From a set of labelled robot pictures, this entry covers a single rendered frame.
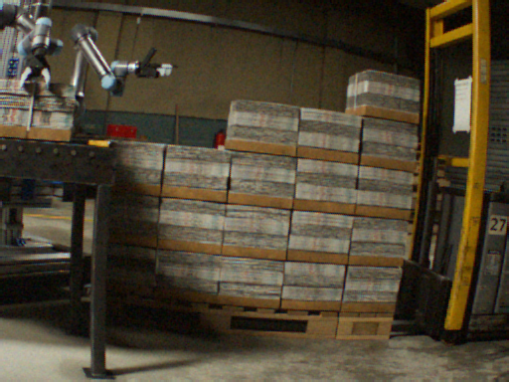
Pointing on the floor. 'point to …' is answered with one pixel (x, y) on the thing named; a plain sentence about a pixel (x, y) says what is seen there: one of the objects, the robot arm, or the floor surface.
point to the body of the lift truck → (490, 322)
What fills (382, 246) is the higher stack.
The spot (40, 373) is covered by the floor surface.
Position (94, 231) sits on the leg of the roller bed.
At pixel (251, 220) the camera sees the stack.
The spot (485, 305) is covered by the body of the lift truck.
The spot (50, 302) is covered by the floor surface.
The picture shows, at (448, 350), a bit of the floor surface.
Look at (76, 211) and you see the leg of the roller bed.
